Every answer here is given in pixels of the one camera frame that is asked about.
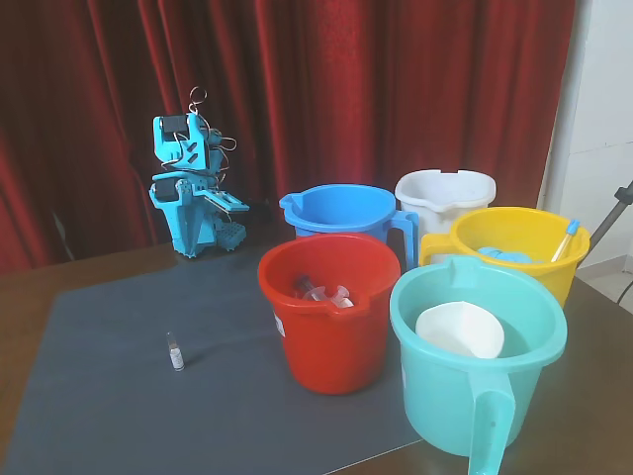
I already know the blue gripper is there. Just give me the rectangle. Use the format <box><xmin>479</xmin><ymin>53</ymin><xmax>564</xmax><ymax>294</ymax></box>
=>
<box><xmin>150</xmin><ymin>172</ymin><xmax>221</xmax><ymax>259</ymax></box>

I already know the small glass vial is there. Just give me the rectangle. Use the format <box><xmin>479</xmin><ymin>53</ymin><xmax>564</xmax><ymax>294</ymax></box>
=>
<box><xmin>166</xmin><ymin>331</ymin><xmax>186</xmax><ymax>371</ymax></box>

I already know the syringe with dark plunger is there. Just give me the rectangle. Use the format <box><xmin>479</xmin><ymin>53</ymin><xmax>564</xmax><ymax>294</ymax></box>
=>
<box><xmin>295</xmin><ymin>274</ymin><xmax>322</xmax><ymax>301</ymax></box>

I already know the clear plastic syringe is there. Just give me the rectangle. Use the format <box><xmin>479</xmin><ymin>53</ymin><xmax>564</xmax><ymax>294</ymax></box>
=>
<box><xmin>302</xmin><ymin>284</ymin><xmax>356</xmax><ymax>311</ymax></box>

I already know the red plastic bucket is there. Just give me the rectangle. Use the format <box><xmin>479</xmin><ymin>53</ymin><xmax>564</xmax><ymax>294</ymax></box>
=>
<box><xmin>257</xmin><ymin>232</ymin><xmax>403</xmax><ymax>396</ymax></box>

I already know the dark grey mat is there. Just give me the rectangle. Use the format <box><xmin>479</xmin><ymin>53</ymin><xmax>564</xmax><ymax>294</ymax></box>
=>
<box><xmin>0</xmin><ymin>254</ymin><xmax>426</xmax><ymax>475</ymax></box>

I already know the red curtain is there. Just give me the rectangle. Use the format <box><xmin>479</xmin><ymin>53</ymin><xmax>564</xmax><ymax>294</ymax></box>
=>
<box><xmin>0</xmin><ymin>0</ymin><xmax>578</xmax><ymax>273</ymax></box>

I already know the white plastic bucket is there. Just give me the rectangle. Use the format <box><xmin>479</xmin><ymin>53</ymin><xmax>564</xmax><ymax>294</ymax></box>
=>
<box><xmin>394</xmin><ymin>169</ymin><xmax>497</xmax><ymax>266</ymax></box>

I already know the white paper bowl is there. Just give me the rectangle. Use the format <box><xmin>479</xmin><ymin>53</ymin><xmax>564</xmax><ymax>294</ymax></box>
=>
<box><xmin>414</xmin><ymin>300</ymin><xmax>506</xmax><ymax>360</ymax></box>

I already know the blue crumpled glove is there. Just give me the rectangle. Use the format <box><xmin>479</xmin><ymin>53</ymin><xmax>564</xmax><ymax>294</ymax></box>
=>
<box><xmin>476</xmin><ymin>245</ymin><xmax>545</xmax><ymax>263</ymax></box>

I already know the tube with blue cap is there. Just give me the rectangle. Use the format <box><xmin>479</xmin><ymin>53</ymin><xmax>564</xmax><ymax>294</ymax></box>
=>
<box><xmin>550</xmin><ymin>219</ymin><xmax>581</xmax><ymax>263</ymax></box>

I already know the grey tripod leg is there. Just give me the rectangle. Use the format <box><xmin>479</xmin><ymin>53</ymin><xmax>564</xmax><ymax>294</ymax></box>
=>
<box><xmin>590</xmin><ymin>178</ymin><xmax>633</xmax><ymax>251</ymax></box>

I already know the wrist camera on blue mount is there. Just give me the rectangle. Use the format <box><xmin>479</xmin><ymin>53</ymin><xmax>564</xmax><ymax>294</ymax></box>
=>
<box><xmin>205</xmin><ymin>190</ymin><xmax>251</xmax><ymax>215</ymax></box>

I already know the blue plastic bucket with handle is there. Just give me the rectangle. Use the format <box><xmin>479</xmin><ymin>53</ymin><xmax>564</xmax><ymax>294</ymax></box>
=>
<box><xmin>278</xmin><ymin>183</ymin><xmax>420</xmax><ymax>273</ymax></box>

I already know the teal plastic bucket with handle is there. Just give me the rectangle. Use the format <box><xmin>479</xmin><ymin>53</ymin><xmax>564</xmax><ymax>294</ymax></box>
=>
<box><xmin>389</xmin><ymin>255</ymin><xmax>569</xmax><ymax>475</ymax></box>

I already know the yellow plastic bucket with handle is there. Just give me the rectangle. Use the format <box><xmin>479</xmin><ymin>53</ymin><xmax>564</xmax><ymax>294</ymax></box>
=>
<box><xmin>418</xmin><ymin>206</ymin><xmax>592</xmax><ymax>311</ymax></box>

